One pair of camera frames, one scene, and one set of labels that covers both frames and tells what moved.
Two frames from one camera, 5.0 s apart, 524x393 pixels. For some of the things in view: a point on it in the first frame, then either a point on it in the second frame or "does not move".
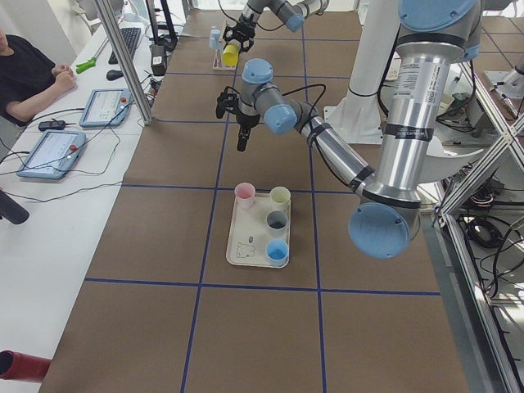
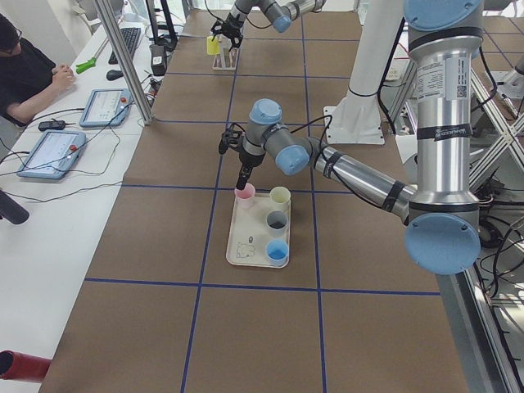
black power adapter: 158,60 does not move
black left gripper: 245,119 → 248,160
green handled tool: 84,65 does not move
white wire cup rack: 218,60 does not move
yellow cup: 231,53 → 213,47
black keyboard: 130,36 does not move
